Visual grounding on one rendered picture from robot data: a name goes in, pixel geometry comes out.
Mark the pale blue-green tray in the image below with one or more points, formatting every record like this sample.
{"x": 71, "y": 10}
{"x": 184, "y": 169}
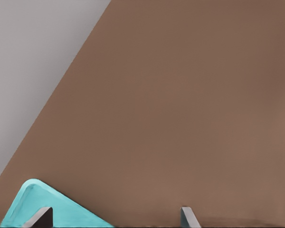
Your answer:
{"x": 61, "y": 209}

